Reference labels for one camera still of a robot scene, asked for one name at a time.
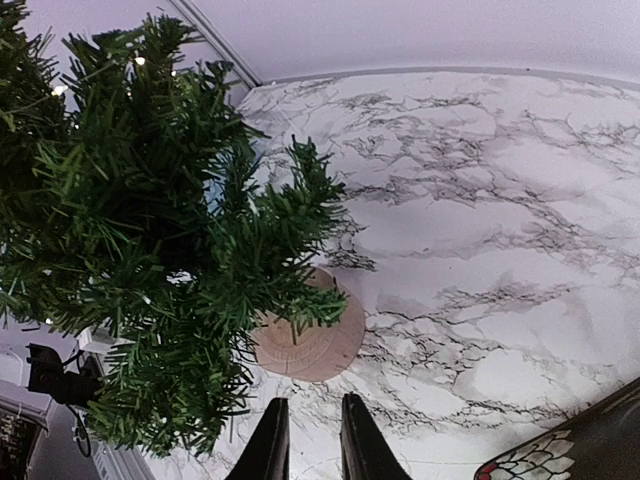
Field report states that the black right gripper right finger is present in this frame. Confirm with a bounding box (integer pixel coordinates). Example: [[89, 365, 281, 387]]
[[340, 393, 411, 480]]

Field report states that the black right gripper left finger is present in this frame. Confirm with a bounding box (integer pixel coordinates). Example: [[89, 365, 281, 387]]
[[226, 398, 290, 480]]

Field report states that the small green christmas tree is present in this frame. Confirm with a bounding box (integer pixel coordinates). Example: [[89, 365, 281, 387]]
[[1, 1, 347, 457]]

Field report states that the black floral rectangular plate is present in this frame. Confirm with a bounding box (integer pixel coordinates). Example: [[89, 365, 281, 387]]
[[474, 380, 639, 480]]

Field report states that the light blue plastic basket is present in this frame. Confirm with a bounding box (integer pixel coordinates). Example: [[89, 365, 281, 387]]
[[205, 139, 270, 214]]

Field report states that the left aluminium frame post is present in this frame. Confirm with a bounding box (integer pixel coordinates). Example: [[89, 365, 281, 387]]
[[169, 0, 263, 89]]

